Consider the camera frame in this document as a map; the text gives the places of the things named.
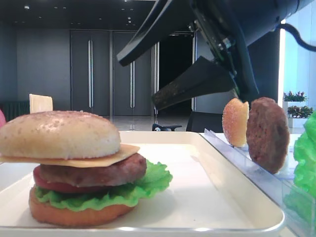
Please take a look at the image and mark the upright cheese slice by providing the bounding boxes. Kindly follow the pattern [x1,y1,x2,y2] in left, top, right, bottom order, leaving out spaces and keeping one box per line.
[29,94,53,114]

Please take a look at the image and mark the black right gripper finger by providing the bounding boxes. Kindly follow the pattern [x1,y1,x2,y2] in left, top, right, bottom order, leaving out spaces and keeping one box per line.
[116,0,198,67]

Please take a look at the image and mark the meat patty in burger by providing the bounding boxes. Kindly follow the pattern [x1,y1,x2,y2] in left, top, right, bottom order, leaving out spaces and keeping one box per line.
[39,153,147,187]

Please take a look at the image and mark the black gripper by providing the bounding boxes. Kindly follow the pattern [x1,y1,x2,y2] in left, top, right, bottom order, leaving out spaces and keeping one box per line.
[152,0,316,111]

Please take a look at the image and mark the clear rack right side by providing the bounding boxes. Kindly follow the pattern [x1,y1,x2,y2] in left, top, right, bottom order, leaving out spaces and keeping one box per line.
[200,129,316,237]

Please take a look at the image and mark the upright red tomato slice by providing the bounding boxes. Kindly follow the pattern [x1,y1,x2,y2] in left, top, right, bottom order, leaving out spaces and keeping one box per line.
[0,110,6,127]

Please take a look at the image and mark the flower planter boxes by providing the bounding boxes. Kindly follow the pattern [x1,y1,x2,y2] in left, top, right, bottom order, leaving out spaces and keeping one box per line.
[283,91,314,128]

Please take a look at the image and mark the cheese slice on burger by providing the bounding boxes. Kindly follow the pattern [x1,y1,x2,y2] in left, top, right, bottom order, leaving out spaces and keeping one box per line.
[0,144,140,168]

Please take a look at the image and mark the sesame top bun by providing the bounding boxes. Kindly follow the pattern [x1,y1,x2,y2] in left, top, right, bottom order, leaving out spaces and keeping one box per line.
[0,111,120,159]

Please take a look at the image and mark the lettuce leaf in burger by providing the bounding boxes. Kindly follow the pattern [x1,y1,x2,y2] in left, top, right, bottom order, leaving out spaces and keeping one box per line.
[35,160,173,212]

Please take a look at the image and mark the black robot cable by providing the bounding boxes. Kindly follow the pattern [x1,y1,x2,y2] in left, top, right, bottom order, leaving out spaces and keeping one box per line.
[280,23,316,52]

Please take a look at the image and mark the white metal tray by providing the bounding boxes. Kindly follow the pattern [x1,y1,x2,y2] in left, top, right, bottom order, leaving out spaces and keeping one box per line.
[0,131,285,237]

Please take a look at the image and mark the bottom bun in burger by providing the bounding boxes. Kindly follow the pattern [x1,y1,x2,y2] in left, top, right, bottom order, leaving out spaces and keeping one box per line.
[29,187,134,227]

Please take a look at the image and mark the black office chair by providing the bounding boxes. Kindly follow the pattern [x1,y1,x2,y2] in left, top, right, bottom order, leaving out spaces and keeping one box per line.
[152,112,223,133]

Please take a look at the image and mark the upright green lettuce leaf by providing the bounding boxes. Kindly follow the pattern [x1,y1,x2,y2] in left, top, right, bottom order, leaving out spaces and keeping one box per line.
[284,114,316,222]

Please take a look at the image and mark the tomato slice in burger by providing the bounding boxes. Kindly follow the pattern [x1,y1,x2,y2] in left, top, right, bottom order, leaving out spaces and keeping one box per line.
[33,166,113,194]

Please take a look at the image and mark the double door with handles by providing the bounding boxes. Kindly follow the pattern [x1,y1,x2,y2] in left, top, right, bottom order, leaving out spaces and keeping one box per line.
[71,31,153,116]

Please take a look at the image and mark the upright meat patty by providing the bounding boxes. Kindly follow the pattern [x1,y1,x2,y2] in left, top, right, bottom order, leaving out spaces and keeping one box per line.
[246,97,290,174]

